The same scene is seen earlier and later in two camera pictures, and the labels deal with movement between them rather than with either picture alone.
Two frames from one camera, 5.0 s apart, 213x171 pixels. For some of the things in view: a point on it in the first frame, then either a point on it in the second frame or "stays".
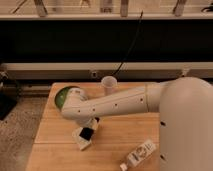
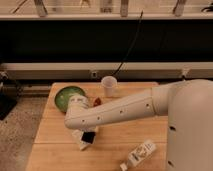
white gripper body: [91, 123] → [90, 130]
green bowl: [61, 94] stays
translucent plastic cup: [109, 82] stays
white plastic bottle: [140, 154] stays
